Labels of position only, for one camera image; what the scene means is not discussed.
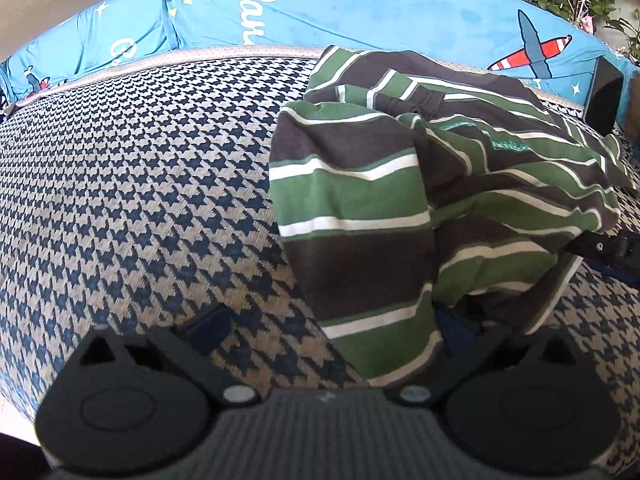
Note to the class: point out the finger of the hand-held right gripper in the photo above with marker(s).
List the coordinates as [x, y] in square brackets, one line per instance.
[610, 252]

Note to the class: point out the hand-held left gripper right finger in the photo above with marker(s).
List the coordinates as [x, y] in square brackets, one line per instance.
[452, 329]

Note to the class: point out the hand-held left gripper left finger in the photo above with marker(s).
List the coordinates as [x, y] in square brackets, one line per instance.
[210, 322]

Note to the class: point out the green brown striped shirt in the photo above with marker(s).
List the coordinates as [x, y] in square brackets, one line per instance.
[360, 200]

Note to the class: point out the houndstooth sofa seat mat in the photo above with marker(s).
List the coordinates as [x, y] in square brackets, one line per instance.
[140, 185]

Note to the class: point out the black box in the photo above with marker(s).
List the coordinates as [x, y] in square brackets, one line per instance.
[605, 95]

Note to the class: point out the long leaf green plant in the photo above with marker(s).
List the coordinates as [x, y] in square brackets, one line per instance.
[627, 35]

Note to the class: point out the blue printed sofa cover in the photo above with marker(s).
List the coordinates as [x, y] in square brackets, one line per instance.
[400, 5]

